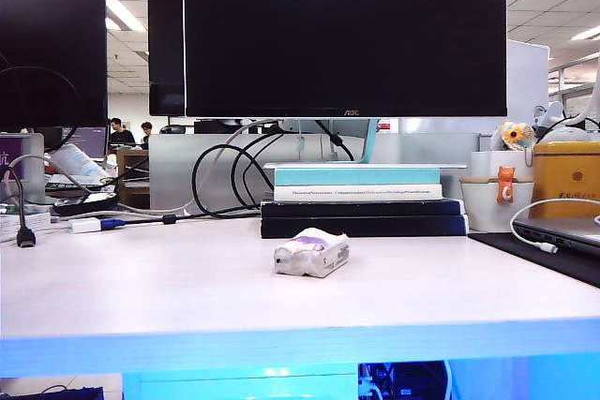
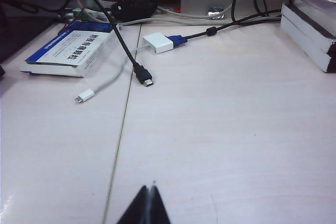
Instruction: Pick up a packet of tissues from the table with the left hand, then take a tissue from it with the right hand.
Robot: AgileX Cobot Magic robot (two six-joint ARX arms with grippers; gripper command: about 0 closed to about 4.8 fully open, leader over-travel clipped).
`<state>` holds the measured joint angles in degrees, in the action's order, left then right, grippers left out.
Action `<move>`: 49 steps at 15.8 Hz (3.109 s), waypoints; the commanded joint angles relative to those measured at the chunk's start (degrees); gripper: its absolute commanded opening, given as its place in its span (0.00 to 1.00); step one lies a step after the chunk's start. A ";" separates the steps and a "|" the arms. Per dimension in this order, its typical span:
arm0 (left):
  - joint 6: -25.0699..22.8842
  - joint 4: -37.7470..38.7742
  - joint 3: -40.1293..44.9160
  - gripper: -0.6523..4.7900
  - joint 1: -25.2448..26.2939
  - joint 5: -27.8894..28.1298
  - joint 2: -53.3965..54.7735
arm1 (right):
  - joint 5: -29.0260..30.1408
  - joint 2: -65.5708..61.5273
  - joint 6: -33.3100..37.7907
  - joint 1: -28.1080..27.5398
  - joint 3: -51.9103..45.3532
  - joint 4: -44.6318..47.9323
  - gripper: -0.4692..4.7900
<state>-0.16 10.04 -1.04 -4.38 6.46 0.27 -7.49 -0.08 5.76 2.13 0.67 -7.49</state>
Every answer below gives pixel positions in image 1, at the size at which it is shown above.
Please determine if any white purple tissue packet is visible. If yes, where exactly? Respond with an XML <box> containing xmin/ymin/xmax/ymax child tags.
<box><xmin>273</xmin><ymin>227</ymin><xmax>351</xmax><ymax>278</ymax></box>

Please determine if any thin black book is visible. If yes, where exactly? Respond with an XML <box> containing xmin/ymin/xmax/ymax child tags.
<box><xmin>260</xmin><ymin>199</ymin><xmax>466</xmax><ymax>219</ymax></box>

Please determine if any short black monitor cable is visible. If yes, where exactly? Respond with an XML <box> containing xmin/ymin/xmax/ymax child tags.
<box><xmin>313</xmin><ymin>119</ymin><xmax>355</xmax><ymax>163</ymax></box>

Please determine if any white adapter box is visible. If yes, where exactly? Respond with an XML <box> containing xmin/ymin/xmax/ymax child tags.
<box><xmin>68</xmin><ymin>217</ymin><xmax>102</xmax><ymax>234</ymax></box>

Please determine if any white book with small print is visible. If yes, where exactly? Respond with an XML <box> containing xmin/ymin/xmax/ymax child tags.
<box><xmin>273</xmin><ymin>184</ymin><xmax>444</xmax><ymax>202</ymax></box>

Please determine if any person in black shirt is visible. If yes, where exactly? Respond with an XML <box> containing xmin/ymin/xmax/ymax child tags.
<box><xmin>107</xmin><ymin>116</ymin><xmax>138</xmax><ymax>149</ymax></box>

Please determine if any silver device with purple screen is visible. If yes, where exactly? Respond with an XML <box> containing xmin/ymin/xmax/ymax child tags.
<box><xmin>0</xmin><ymin>132</ymin><xmax>46</xmax><ymax>205</ymax></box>

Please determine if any plush toy with sunflower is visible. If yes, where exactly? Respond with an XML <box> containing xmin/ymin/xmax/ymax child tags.
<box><xmin>488</xmin><ymin>119</ymin><xmax>536</xmax><ymax>154</ymax></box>

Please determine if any thick black looping cable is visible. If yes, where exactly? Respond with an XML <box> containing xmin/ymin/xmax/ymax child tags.
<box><xmin>191</xmin><ymin>127</ymin><xmax>288</xmax><ymax>221</ymax></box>

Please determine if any white plastic bottle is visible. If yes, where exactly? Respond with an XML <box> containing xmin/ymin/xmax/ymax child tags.
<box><xmin>48</xmin><ymin>142</ymin><xmax>110</xmax><ymax>182</ymax></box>

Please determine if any thin grey cable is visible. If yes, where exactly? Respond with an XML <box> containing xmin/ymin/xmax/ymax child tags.
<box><xmin>6</xmin><ymin>153</ymin><xmax>91</xmax><ymax>196</ymax></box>

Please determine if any grey desk partition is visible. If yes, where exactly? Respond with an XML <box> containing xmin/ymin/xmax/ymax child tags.
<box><xmin>148</xmin><ymin>131</ymin><xmax>480</xmax><ymax>215</ymax></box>

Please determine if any teal book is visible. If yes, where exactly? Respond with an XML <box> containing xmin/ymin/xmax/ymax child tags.
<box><xmin>274</xmin><ymin>168</ymin><xmax>442</xmax><ymax>187</ymax></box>

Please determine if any black monitor with white label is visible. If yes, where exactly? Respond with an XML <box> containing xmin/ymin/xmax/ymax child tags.
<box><xmin>145</xmin><ymin>0</ymin><xmax>187</xmax><ymax>118</ymax></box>

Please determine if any black desk mat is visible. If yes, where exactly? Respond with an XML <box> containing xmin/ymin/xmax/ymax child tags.
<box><xmin>468</xmin><ymin>230</ymin><xmax>600</xmax><ymax>289</ymax></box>

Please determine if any black bag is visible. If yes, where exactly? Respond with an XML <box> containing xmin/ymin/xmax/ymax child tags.
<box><xmin>0</xmin><ymin>383</ymin><xmax>105</xmax><ymax>400</ymax></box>

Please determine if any thick black book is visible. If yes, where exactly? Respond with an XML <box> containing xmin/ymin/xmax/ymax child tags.
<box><xmin>260</xmin><ymin>215</ymin><xmax>470</xmax><ymax>239</ymax></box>

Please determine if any thin black looping cable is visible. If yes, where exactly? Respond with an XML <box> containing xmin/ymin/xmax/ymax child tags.
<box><xmin>231</xmin><ymin>135</ymin><xmax>282</xmax><ymax>210</ymax></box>

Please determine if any silver laptop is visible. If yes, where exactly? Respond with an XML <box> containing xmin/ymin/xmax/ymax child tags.
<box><xmin>513</xmin><ymin>214</ymin><xmax>600</xmax><ymax>259</ymax></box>

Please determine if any black monitor with cable shadow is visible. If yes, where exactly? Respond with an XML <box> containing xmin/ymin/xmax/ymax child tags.
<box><xmin>0</xmin><ymin>0</ymin><xmax>109</xmax><ymax>148</ymax></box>

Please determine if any large black AOC monitor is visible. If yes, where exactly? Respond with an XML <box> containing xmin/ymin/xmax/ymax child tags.
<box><xmin>182</xmin><ymin>0</ymin><xmax>508</xmax><ymax>170</ymax></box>

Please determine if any orange cat clip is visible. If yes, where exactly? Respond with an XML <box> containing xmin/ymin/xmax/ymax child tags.
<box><xmin>495</xmin><ymin>165</ymin><xmax>518</xmax><ymax>205</ymax></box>

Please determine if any flat black pad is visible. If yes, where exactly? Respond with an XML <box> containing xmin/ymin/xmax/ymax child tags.
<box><xmin>52</xmin><ymin>193</ymin><xmax>119</xmax><ymax>217</ymax></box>

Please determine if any black HDMI cable with plug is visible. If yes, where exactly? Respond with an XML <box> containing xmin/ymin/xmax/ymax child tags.
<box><xmin>1</xmin><ymin>168</ymin><xmax>38</xmax><ymax>249</ymax></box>

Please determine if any grey white long cable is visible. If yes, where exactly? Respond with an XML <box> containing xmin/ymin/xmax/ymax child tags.
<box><xmin>116</xmin><ymin>118</ymin><xmax>283</xmax><ymax>216</ymax></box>

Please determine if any white partition panel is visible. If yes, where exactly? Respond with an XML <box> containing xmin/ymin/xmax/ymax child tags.
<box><xmin>505</xmin><ymin>38</ymin><xmax>550</xmax><ymax>134</ymax></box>

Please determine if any yellow tin box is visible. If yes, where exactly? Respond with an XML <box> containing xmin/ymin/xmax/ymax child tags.
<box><xmin>532</xmin><ymin>140</ymin><xmax>600</xmax><ymax>220</ymax></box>

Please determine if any white charging cable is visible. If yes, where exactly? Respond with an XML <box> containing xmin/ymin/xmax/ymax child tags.
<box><xmin>509</xmin><ymin>197</ymin><xmax>600</xmax><ymax>256</ymax></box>

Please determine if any white square container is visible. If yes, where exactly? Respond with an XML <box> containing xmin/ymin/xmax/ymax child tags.
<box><xmin>470</xmin><ymin>150</ymin><xmax>536</xmax><ymax>181</ymax></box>

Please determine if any black cable with ferrite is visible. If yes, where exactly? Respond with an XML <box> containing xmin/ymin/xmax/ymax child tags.
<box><xmin>122</xmin><ymin>205</ymin><xmax>262</xmax><ymax>228</ymax></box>

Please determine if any stack of white papers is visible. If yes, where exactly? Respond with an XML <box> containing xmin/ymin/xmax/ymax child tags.
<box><xmin>0</xmin><ymin>202</ymin><xmax>53</xmax><ymax>244</ymax></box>

